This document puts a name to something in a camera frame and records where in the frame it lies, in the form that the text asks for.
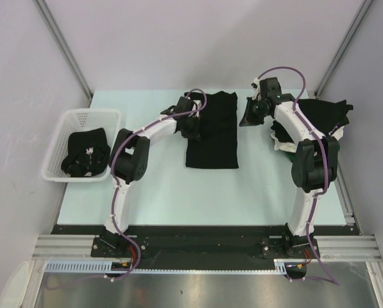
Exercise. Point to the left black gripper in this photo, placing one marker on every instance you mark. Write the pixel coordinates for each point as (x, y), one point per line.
(194, 133)

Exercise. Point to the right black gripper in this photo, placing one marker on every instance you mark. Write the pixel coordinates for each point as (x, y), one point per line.
(248, 119)

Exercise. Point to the white plastic laundry basket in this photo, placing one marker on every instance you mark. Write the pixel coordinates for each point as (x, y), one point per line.
(78, 120)

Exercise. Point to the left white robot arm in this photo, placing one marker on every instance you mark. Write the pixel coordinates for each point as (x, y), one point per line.
(130, 155)

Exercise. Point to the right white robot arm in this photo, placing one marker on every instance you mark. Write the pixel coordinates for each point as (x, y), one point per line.
(315, 162)

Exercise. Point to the white folded t-shirt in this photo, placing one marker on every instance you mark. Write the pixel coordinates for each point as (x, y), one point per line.
(291, 147)

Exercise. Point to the green folded t-shirt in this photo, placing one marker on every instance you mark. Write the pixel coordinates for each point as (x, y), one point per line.
(290, 156)

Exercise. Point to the black printed t-shirt in basket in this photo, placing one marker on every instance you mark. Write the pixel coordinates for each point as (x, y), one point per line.
(87, 154)

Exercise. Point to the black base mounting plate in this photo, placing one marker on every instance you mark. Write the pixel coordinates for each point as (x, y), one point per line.
(191, 248)

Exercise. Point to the left aluminium frame post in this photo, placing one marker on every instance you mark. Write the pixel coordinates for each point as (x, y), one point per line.
(59, 39)

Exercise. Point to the aluminium frame post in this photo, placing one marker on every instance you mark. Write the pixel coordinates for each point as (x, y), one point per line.
(59, 39)
(348, 38)

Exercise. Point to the right aluminium frame post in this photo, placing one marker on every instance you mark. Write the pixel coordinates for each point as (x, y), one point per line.
(348, 38)

